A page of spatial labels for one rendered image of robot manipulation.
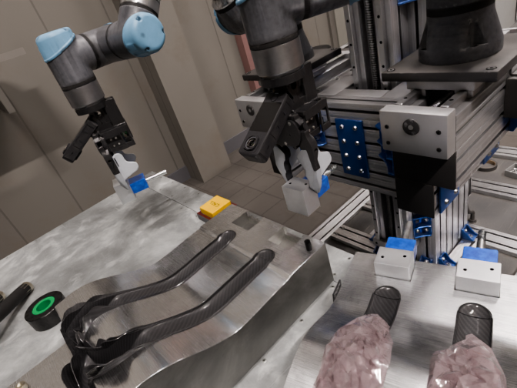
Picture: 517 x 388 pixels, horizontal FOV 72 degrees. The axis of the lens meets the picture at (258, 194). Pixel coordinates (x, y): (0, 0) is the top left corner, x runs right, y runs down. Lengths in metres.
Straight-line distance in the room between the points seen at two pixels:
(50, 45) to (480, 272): 0.84
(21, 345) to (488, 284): 0.84
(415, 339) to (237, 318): 0.24
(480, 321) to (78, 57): 0.83
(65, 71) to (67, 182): 2.00
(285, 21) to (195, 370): 0.48
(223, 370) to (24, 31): 2.45
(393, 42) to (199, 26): 2.32
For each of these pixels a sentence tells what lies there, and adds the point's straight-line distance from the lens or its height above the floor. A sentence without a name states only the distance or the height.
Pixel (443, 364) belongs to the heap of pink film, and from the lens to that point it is 0.44.
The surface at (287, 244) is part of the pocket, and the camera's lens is 0.66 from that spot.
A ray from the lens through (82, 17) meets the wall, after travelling 2.81.
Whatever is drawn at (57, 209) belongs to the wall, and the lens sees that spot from 2.85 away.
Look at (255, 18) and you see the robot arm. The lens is 0.53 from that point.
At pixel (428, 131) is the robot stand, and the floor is 0.96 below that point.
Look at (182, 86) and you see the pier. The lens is 2.78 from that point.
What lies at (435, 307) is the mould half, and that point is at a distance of 0.55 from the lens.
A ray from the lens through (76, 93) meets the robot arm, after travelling 0.86.
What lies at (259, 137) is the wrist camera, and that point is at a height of 1.08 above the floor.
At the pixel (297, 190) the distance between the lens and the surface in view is 0.62.
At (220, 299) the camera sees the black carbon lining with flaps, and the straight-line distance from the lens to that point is 0.59.
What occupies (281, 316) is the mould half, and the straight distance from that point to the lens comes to 0.58.
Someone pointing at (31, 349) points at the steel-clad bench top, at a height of 0.80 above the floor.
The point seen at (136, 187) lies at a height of 0.93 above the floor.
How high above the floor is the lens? 1.28
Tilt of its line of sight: 30 degrees down
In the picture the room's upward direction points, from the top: 19 degrees counter-clockwise
